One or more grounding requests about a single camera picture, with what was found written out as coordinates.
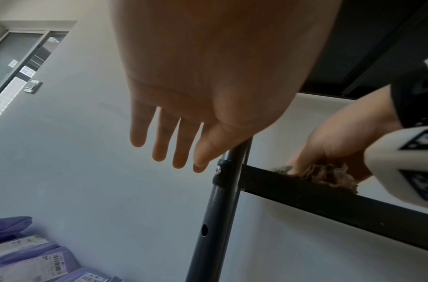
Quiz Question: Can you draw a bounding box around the dark framed glass door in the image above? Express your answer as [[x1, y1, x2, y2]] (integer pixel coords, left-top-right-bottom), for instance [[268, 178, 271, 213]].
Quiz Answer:
[[0, 27, 70, 127]]

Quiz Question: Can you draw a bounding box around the dark metal shelf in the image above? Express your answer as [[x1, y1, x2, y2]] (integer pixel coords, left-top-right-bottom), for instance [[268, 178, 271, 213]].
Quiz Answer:
[[184, 0, 428, 282]]

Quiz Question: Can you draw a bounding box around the person's right hand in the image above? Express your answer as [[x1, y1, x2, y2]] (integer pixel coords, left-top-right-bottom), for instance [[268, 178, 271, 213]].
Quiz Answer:
[[287, 84, 403, 184]]

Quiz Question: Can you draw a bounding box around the white marker cube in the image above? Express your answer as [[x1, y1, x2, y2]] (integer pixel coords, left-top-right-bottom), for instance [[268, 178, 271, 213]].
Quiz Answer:
[[363, 125, 428, 211]]

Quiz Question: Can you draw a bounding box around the person's left hand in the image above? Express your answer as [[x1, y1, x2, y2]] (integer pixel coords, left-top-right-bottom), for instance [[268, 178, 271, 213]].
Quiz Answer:
[[109, 0, 343, 174]]

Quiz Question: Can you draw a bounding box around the green and pink cleaning cloth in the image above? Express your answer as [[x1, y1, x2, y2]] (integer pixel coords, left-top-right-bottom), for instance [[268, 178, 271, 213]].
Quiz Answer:
[[269, 161, 360, 196]]

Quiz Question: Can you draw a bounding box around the black marker wristband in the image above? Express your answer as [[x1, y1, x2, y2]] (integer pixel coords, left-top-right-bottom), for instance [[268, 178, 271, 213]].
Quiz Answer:
[[389, 53, 428, 129]]

